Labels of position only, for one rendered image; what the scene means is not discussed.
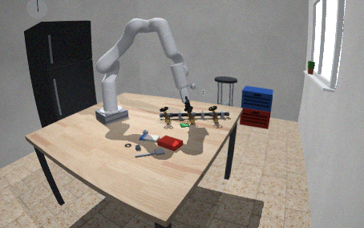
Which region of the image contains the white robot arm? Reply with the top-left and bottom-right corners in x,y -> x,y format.
96,18 -> 196,114

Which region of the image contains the dark grey pipe with tee junction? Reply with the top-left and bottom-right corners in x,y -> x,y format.
160,106 -> 229,124

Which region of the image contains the green tag with gold chain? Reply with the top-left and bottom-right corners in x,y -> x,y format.
180,121 -> 189,127

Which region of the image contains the red rectangular block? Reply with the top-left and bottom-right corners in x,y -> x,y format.
157,136 -> 183,151

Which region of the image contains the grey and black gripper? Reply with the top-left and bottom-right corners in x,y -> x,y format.
177,87 -> 192,113

